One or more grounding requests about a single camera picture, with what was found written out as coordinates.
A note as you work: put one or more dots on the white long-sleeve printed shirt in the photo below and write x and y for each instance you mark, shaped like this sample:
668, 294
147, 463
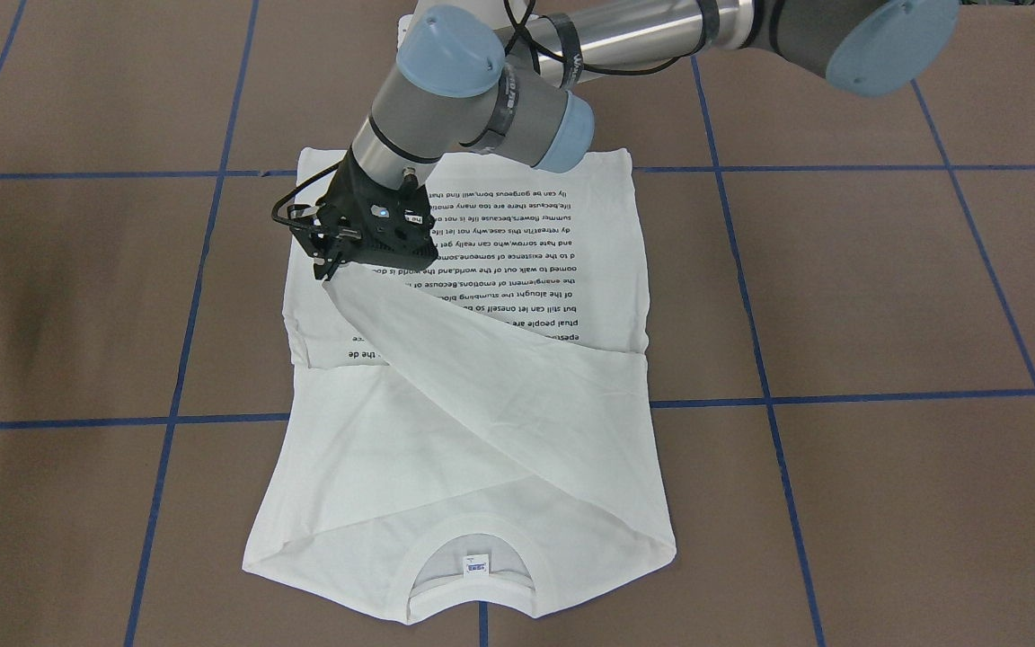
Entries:
480, 429

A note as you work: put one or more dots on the white central pillar mount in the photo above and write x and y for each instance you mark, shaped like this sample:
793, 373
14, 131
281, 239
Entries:
405, 23

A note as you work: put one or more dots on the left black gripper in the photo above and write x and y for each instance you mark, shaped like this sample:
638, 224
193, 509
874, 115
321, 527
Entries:
344, 192

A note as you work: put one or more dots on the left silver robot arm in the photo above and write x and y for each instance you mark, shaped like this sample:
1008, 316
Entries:
506, 86

